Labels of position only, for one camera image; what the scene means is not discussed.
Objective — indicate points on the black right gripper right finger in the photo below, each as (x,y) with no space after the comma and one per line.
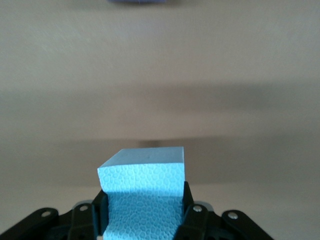
(193,220)

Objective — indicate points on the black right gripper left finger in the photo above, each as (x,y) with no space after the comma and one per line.
(87,220)

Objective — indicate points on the light blue foam block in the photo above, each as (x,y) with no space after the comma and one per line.
(145,180)

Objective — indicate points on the purple foam block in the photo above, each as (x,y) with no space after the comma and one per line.
(137,1)

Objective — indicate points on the brown table cover sheet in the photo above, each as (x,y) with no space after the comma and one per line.
(160,75)

